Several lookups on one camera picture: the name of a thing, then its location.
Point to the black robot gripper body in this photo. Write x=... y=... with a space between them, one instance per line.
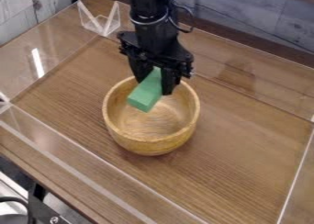
x=154 y=43

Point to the clear acrylic enclosure wall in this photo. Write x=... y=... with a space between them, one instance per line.
x=242 y=172

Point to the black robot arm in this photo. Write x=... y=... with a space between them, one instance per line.
x=147 y=11

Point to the round wooden bowl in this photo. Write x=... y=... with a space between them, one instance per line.
x=158 y=132

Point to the green rectangular stick block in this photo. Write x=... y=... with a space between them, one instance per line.
x=147 y=92

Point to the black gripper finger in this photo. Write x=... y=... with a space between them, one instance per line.
x=170 y=79
x=141 y=68

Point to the clear acrylic corner bracket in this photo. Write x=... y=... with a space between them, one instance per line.
x=99 y=24

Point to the black metal table leg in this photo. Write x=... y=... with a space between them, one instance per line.
x=43 y=214

